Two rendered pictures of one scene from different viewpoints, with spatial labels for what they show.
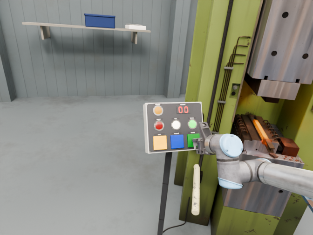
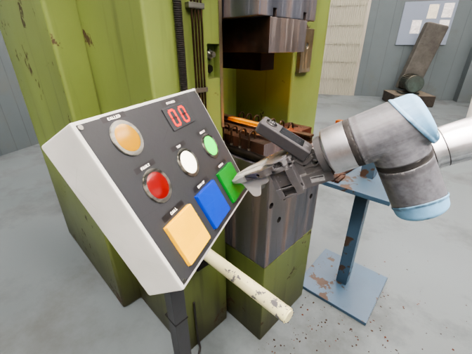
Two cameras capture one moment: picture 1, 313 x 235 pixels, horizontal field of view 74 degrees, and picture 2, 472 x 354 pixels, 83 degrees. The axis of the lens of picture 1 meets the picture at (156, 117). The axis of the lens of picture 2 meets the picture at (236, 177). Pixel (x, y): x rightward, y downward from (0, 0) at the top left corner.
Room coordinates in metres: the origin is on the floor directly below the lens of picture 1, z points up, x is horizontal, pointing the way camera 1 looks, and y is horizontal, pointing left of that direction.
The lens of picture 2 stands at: (0.72, 0.22, 1.29)
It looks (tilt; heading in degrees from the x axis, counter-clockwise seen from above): 26 degrees down; 305
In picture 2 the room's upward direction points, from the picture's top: straight up
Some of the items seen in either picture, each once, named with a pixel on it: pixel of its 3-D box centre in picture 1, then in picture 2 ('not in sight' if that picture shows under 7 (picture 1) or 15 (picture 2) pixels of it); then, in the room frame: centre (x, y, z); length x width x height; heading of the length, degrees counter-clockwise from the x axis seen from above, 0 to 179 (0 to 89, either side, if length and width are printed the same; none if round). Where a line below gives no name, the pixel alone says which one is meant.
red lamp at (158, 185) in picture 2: (159, 125); (157, 185); (1.03, -0.02, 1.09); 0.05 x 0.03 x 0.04; 80
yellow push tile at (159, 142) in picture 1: (159, 142); (187, 234); (0.99, -0.03, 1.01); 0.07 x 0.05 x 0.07; 105
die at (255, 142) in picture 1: (253, 130); (240, 133); (1.34, -0.69, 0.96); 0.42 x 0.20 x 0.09; 170
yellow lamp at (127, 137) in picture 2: (158, 110); (127, 138); (1.08, -0.01, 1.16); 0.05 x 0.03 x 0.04; 80
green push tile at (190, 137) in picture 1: (193, 140); (230, 182); (1.04, -0.22, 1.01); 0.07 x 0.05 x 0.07; 105
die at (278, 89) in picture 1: (267, 80); (241, 37); (1.34, -0.69, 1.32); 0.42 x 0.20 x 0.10; 170
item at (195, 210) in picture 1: (196, 186); (232, 273); (1.10, -0.30, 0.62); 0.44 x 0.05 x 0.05; 170
